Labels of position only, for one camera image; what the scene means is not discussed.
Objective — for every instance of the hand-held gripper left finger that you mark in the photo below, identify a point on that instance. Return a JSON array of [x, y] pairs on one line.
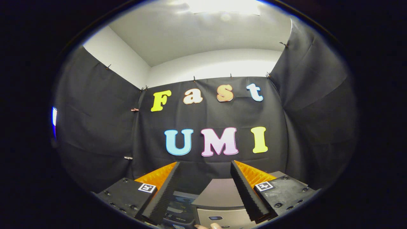
[[165, 190]]

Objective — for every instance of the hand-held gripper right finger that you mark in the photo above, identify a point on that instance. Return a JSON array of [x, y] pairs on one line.
[[244, 190]]

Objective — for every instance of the small washing machine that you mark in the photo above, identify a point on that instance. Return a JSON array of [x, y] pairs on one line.
[[190, 194]]

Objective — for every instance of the black backdrop cloth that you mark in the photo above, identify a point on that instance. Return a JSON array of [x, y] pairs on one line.
[[95, 127]]

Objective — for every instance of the ceiling light panel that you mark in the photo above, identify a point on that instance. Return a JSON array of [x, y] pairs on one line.
[[222, 6]]

